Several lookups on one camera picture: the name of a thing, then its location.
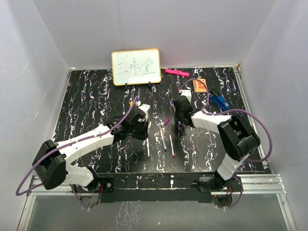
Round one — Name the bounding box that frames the white pen green tip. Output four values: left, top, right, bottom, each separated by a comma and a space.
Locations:
142, 121, 152, 146

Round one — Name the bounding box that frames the white pen purple tip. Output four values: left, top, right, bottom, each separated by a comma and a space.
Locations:
146, 138, 150, 159

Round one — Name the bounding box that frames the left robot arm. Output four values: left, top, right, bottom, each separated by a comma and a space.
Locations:
32, 104, 150, 192

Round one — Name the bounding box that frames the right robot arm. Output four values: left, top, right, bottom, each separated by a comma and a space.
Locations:
173, 96, 260, 191

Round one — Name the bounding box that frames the white pen red tip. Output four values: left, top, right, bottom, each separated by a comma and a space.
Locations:
169, 134, 175, 158

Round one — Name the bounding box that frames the white pen blue tip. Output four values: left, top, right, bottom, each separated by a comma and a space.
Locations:
160, 130, 167, 152

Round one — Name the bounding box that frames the orange card pack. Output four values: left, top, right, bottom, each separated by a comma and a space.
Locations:
192, 78, 207, 93

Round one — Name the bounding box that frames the blue stapler tool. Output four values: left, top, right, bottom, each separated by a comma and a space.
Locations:
209, 89, 229, 111

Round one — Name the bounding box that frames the pink plastic clip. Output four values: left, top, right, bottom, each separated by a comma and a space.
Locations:
165, 68, 190, 77

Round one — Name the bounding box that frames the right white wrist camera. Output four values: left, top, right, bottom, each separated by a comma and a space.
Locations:
179, 90, 192, 103

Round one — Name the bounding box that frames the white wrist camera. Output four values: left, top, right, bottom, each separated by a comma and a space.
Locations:
135, 101, 151, 120
179, 90, 192, 103

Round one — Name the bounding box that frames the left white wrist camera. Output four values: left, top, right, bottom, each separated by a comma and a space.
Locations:
135, 101, 151, 120

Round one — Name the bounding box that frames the small whiteboard with wooden frame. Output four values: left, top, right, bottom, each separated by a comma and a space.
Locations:
111, 49, 162, 86

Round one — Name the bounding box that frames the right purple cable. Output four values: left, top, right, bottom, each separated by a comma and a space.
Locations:
179, 78, 274, 210

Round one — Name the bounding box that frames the purple cable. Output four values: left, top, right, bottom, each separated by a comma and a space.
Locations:
15, 96, 140, 212
179, 78, 274, 210

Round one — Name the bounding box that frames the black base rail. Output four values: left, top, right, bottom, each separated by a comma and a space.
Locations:
72, 172, 244, 204

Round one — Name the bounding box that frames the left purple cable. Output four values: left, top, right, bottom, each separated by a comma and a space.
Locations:
15, 96, 140, 212

